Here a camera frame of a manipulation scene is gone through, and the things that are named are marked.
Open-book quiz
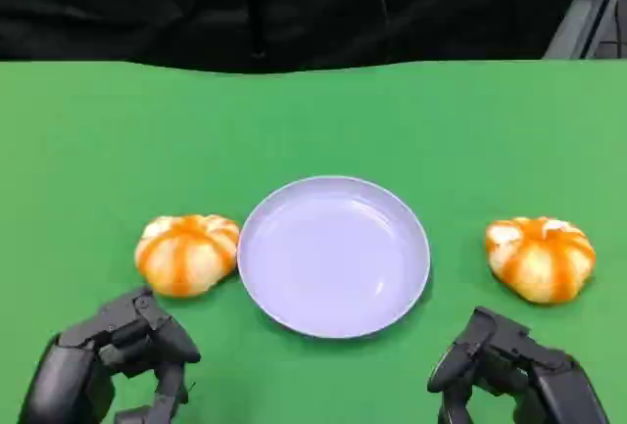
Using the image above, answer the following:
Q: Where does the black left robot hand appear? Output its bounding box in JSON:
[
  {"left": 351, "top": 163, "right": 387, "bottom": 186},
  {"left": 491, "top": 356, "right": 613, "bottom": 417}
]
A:
[{"left": 17, "top": 286, "right": 203, "bottom": 424}]

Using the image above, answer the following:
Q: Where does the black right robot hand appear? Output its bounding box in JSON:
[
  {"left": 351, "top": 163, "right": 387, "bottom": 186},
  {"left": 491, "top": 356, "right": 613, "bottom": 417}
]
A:
[{"left": 426, "top": 306, "right": 612, "bottom": 424}]

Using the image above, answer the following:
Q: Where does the orange and white bread roll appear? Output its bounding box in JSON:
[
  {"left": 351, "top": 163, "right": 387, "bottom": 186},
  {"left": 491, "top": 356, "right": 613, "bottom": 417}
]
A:
[
  {"left": 134, "top": 214, "right": 241, "bottom": 299},
  {"left": 484, "top": 216, "right": 598, "bottom": 306}
]

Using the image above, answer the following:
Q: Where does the lilac plate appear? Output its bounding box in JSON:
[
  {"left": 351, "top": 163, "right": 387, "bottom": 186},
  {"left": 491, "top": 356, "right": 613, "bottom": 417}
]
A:
[{"left": 236, "top": 174, "right": 432, "bottom": 340}]

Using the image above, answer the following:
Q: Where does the green table cloth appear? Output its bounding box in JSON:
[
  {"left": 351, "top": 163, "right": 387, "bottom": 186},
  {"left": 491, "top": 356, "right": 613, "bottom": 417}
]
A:
[{"left": 0, "top": 58, "right": 627, "bottom": 424}]

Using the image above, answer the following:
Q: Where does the black backdrop curtain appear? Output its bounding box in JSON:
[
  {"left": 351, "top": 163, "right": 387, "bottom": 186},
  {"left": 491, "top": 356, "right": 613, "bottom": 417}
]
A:
[{"left": 0, "top": 0, "right": 592, "bottom": 74}]

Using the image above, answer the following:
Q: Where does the grey metal frame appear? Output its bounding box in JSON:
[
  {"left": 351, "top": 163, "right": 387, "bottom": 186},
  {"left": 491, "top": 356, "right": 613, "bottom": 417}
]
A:
[{"left": 541, "top": 0, "right": 627, "bottom": 61}]

